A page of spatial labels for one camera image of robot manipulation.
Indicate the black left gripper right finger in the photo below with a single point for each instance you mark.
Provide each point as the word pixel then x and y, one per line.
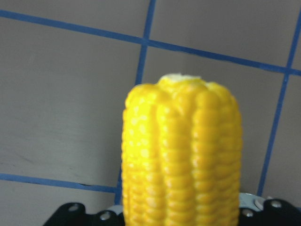
pixel 276 212

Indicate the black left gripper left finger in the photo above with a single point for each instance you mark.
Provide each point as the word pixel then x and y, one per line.
pixel 74 214

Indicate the yellow corn cob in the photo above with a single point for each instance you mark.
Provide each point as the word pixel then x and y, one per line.
pixel 181 154

